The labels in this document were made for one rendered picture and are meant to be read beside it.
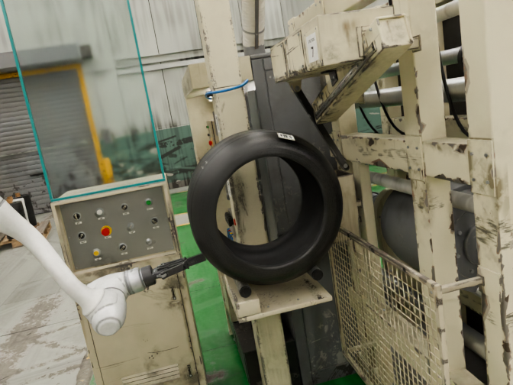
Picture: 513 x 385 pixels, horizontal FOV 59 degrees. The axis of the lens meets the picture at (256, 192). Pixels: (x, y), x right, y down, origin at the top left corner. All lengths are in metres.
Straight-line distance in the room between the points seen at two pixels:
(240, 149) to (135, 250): 1.03
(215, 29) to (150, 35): 9.05
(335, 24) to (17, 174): 10.29
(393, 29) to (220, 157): 0.68
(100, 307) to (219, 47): 1.11
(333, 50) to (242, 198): 0.84
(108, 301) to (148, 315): 0.89
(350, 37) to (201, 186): 0.68
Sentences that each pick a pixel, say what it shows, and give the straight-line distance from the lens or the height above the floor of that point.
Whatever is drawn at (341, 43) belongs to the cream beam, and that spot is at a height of 1.69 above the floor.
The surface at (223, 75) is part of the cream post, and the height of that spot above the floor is 1.70.
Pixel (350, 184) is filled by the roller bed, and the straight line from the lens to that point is 2.04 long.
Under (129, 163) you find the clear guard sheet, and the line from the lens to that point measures 2.30.
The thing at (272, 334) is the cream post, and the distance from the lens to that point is 2.21.
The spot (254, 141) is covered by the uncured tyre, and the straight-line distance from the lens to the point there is 1.57.
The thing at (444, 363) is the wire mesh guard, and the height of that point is 0.77.
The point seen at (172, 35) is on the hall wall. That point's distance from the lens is 11.00.
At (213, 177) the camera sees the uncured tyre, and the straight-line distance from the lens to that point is 1.55.
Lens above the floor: 1.55
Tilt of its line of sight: 11 degrees down
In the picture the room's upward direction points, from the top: 9 degrees counter-clockwise
